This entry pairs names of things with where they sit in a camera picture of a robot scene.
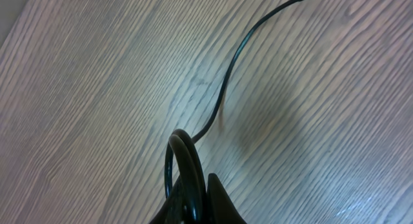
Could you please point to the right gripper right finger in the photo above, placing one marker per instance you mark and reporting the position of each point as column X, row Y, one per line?
column 220, row 207

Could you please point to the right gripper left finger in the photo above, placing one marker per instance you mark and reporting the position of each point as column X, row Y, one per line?
column 171, row 211

